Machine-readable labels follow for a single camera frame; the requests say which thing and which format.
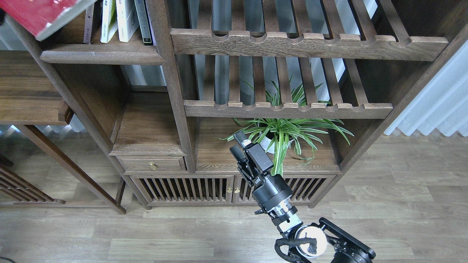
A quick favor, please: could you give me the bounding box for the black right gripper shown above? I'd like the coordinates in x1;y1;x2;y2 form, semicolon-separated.
230;130;297;223

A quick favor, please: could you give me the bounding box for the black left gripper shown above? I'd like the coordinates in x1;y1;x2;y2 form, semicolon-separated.
0;9;5;25

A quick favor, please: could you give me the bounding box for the red book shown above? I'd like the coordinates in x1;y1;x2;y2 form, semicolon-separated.
0;0;95;41

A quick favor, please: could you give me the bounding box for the dark maroon book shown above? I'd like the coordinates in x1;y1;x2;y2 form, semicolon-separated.
83;1;98;44

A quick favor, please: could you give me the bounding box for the yellow green book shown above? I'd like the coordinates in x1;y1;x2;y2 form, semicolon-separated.
100;0;118;43

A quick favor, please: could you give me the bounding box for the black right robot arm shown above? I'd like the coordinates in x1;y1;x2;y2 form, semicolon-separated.
230;131;376;263

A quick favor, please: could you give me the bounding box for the white plant pot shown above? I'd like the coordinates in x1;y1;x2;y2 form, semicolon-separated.
260;132;294;154

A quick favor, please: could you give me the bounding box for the green spider plant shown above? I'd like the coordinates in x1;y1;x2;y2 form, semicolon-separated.
219;79;354;176

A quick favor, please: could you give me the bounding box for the dark wooden bookshelf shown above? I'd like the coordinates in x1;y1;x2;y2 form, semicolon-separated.
1;0;467;207

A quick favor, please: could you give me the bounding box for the white upright book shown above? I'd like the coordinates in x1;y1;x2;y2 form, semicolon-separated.
116;0;139;43

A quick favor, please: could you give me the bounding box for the dark green upright book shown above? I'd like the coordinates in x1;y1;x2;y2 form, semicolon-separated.
134;0;153;46

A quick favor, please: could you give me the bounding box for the white curtain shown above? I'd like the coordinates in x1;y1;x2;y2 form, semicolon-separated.
384;42;468;137

